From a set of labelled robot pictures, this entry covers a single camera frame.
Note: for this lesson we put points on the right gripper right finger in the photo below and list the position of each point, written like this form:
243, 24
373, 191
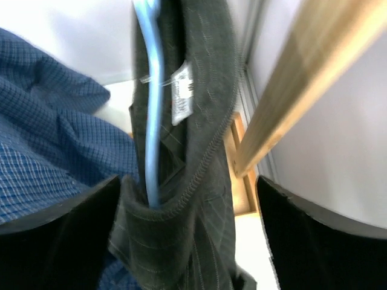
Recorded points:
313, 247

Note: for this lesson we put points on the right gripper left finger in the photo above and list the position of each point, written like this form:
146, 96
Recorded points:
62, 246

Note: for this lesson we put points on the black pinstripe shirt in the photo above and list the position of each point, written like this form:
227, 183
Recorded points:
189, 241

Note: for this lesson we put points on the blue wire hanger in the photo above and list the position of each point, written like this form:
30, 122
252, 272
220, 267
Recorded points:
147, 13

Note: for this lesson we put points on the blue checked shirt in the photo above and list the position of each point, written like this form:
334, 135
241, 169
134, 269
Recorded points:
53, 147

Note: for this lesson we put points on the wooden clothes rack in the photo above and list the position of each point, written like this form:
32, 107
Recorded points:
326, 38

